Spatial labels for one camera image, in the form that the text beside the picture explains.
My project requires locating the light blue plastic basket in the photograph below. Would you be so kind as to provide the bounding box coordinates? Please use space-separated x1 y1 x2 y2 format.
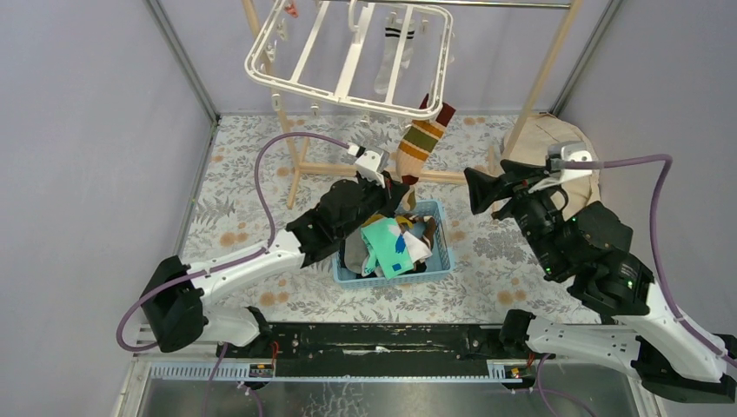
331 199 455 290

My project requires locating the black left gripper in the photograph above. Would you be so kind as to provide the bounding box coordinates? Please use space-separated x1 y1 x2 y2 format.
335 170 408 242

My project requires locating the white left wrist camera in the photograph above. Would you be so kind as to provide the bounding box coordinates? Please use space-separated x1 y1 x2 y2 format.
347 142 388 189

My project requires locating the yellow sock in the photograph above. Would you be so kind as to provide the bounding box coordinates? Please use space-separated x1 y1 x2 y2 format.
362 214 387 228

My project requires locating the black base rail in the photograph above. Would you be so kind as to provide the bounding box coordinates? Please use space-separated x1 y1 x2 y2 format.
216 322 527 378

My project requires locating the wooden drying rack frame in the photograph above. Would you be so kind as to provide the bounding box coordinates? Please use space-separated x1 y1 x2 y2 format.
241 1 583 209

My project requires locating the floral table mat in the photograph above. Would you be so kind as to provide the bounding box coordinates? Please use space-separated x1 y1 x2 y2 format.
183 116 599 323

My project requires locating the white black striped sock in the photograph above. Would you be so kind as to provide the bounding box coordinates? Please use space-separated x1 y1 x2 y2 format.
374 17 415 95

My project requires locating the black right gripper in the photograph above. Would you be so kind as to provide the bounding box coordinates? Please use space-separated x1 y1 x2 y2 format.
459 158 563 276

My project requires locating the maroon olive striped sock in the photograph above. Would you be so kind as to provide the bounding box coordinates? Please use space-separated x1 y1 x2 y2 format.
395 103 456 211

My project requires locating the white ankle sock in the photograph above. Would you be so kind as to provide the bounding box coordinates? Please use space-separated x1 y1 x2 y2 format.
402 231 432 264

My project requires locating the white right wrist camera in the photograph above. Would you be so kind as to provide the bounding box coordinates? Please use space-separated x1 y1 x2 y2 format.
529 142 603 194

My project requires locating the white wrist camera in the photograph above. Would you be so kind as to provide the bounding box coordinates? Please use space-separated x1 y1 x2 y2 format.
347 142 388 189
529 142 603 194

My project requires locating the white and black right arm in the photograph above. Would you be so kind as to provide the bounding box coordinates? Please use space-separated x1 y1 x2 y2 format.
464 158 736 404

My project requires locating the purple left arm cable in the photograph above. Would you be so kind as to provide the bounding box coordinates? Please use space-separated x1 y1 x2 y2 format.
116 132 351 354

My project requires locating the teal patterned sock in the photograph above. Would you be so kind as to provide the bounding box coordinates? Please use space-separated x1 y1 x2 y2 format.
361 218 414 280

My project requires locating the small pink sock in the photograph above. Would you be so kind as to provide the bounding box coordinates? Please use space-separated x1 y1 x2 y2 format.
284 1 299 18

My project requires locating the brown white striped sock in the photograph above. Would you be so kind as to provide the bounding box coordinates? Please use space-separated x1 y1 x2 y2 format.
404 214 438 249

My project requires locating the beige cloth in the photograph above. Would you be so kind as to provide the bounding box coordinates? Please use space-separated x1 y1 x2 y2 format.
509 115 601 220

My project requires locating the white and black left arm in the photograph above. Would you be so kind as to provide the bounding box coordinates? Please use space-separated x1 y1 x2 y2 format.
140 175 409 357

